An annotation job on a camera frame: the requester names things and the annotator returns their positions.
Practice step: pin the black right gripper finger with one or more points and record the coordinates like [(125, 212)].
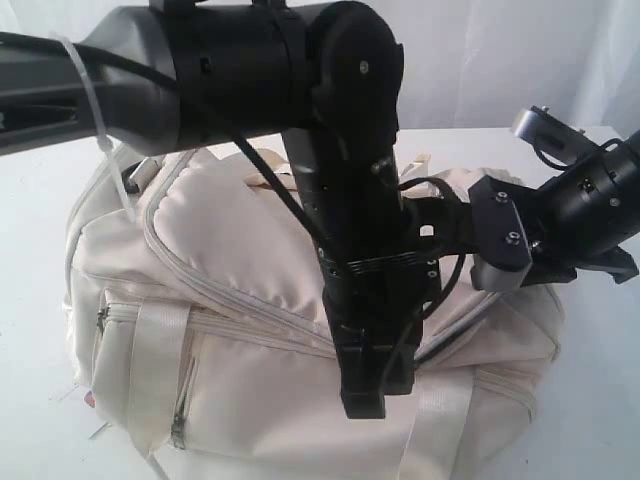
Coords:
[(619, 264)]

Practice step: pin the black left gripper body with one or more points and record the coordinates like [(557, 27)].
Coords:
[(375, 275)]

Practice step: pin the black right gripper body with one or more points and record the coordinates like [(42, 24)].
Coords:
[(589, 209)]

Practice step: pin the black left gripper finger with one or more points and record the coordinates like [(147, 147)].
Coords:
[(400, 377), (361, 382)]

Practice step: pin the cream duffel bag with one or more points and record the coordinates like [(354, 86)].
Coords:
[(194, 317)]

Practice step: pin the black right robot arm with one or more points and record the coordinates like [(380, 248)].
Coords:
[(580, 217)]

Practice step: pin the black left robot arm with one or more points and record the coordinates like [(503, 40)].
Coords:
[(309, 94)]

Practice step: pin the white backdrop curtain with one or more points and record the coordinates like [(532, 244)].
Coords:
[(478, 63)]

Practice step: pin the white zip tie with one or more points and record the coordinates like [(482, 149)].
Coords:
[(103, 141)]

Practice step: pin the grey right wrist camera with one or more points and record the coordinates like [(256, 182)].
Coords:
[(551, 137)]

